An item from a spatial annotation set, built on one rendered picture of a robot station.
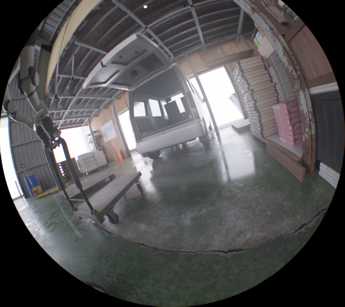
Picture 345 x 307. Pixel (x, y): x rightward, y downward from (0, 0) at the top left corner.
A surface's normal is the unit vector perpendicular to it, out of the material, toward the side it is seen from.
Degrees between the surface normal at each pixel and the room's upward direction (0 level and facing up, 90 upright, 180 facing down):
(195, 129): 88
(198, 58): 90
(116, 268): 0
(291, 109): 90
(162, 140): 87
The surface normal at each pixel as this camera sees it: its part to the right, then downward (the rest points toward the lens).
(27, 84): 0.68, 0.26
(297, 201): -0.33, -0.94
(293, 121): -0.36, 0.17
